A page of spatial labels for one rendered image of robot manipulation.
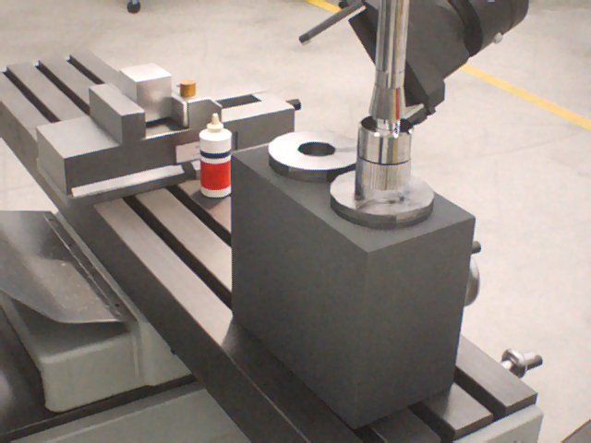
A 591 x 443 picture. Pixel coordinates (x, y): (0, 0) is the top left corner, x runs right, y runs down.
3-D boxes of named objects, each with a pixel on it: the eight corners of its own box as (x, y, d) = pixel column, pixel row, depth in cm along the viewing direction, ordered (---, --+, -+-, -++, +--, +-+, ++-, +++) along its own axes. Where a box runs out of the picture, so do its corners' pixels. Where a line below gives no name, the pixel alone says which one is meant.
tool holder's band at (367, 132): (402, 150, 76) (403, 139, 75) (348, 138, 77) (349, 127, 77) (421, 131, 79) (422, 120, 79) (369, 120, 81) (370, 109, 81)
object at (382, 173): (397, 208, 78) (402, 150, 76) (345, 195, 80) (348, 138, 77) (416, 185, 82) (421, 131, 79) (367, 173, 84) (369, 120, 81)
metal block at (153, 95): (154, 102, 131) (153, 62, 128) (172, 116, 126) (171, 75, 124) (120, 109, 128) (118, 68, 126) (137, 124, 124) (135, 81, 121)
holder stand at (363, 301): (324, 283, 105) (332, 115, 95) (454, 387, 89) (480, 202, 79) (230, 315, 99) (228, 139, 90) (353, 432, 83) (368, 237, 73)
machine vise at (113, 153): (249, 120, 146) (250, 53, 141) (300, 154, 135) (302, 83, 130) (35, 167, 130) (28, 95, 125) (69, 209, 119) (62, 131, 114)
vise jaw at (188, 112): (183, 94, 136) (183, 68, 135) (223, 122, 127) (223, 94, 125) (146, 101, 134) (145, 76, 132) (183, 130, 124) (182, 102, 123)
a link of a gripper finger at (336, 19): (299, 47, 81) (351, 14, 83) (314, 41, 78) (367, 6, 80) (289, 32, 81) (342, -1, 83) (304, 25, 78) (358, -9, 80)
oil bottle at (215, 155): (222, 182, 127) (222, 106, 122) (236, 194, 124) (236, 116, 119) (195, 188, 125) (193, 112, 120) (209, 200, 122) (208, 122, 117)
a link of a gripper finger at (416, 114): (373, 138, 81) (424, 101, 83) (356, 141, 83) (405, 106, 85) (383, 154, 81) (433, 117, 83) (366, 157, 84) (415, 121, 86)
